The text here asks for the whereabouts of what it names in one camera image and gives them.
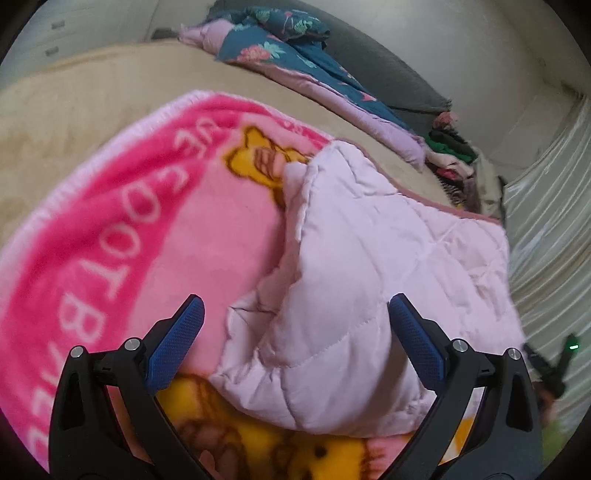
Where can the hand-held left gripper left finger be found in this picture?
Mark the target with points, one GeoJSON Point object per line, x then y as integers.
{"type": "Point", "coordinates": [178, 341]}

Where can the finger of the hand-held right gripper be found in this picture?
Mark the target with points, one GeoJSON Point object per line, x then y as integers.
{"type": "Point", "coordinates": [538, 362]}

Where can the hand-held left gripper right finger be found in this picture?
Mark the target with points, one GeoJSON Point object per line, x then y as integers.
{"type": "Point", "coordinates": [418, 341]}

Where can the pink quilted jacket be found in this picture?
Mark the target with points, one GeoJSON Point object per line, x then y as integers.
{"type": "Point", "coordinates": [369, 277]}

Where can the pile of clothes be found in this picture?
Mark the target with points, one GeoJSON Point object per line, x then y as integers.
{"type": "Point", "coordinates": [452, 152]}

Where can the pink printed blanket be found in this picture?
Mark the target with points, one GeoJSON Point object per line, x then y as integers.
{"type": "Point", "coordinates": [138, 230]}

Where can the white satin curtain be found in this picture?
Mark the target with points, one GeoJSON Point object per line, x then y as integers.
{"type": "Point", "coordinates": [545, 230]}

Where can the beige bed sheet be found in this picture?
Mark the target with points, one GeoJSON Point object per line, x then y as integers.
{"type": "Point", "coordinates": [92, 83]}

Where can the grey headboard cushion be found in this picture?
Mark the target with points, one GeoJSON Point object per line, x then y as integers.
{"type": "Point", "coordinates": [378, 69]}

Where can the blue floral quilt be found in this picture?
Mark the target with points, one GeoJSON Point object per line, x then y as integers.
{"type": "Point", "coordinates": [286, 50]}

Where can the white drawer cabinet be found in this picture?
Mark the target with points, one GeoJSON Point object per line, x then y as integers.
{"type": "Point", "coordinates": [69, 32]}

